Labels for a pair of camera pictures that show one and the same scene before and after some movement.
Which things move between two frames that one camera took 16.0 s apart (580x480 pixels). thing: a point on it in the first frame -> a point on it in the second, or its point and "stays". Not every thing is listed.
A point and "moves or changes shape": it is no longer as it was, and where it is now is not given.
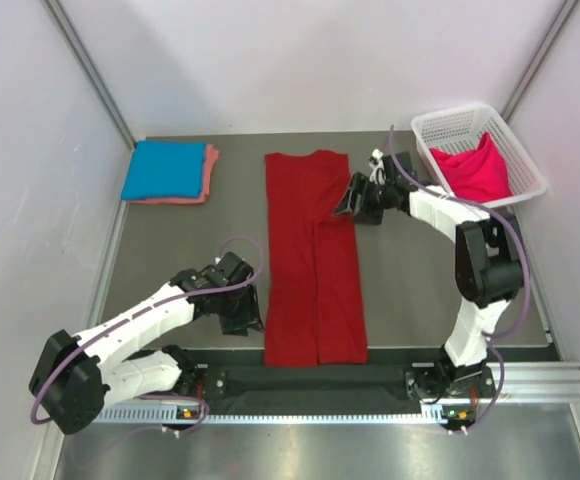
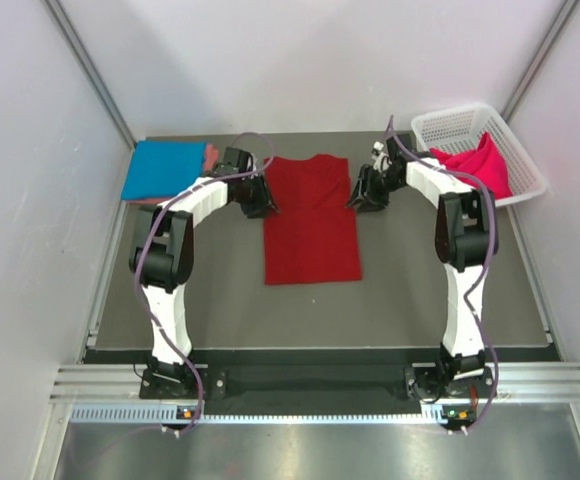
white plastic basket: [462, 128] stays
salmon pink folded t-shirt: [210, 155] stays
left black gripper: [249, 317] -> [263, 200]
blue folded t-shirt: [161, 170] stays
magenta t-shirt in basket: [476, 175] stays
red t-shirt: [313, 301] moves or changes shape
